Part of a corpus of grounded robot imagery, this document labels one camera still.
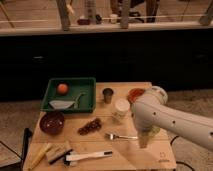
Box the silver metal fork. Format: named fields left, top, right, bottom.
left=105, top=133, right=138, bottom=140

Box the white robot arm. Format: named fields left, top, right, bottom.
left=131, top=86, right=213, bottom=152

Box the orange bowl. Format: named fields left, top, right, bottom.
left=127, top=88, right=145, bottom=103

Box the dark purple bowl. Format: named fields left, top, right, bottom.
left=39, top=111, right=65, bottom=135

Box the green round fruit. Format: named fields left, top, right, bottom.
left=148, top=126, right=160, bottom=137

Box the dark grape bunch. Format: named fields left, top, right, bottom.
left=78, top=118, right=102, bottom=135

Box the small metal cup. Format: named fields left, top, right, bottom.
left=103, top=88, right=114, bottom=104

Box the green bean pod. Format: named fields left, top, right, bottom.
left=74, top=92, right=86, bottom=108

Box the green plastic tray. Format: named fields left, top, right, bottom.
left=41, top=77, right=96, bottom=113

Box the wooden scrub brush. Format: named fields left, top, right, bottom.
left=46, top=141, right=72, bottom=164

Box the grey triangular cloth piece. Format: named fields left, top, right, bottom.
left=49, top=100, right=74, bottom=109

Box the orange fruit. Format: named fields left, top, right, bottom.
left=56, top=83, right=69, bottom=95

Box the black cable on floor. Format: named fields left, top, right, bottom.
left=169, top=134, right=197, bottom=171

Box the black table leg strap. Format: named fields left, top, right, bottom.
left=20, top=127, right=34, bottom=168

